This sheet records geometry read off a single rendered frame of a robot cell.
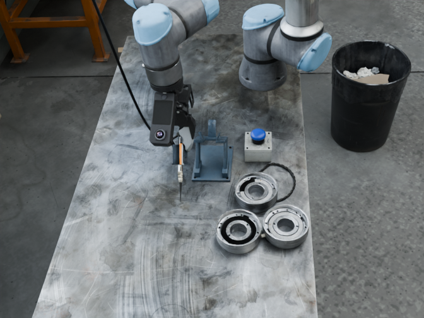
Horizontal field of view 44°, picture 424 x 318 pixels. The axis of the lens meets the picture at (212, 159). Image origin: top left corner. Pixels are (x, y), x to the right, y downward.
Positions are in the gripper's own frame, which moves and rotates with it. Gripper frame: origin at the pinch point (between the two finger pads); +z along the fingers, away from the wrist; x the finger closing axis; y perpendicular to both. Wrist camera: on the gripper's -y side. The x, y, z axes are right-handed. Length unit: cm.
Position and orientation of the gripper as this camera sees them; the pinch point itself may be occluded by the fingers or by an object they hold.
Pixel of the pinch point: (180, 149)
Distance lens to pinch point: 123.1
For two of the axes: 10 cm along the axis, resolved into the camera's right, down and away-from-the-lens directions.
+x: -9.8, -0.3, 2.0
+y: 1.5, -7.4, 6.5
